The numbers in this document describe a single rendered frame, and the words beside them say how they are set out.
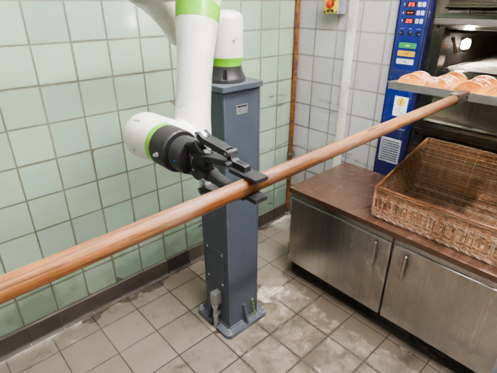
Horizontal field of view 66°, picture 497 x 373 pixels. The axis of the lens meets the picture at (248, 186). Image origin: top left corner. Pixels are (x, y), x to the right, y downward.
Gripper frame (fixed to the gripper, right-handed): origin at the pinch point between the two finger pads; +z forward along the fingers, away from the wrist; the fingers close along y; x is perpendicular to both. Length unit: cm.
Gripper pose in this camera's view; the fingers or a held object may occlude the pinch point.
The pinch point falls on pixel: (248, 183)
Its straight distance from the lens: 67.1
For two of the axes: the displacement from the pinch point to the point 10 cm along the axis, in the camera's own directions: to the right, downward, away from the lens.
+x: -7.3, 3.1, -6.1
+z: 6.9, 3.3, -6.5
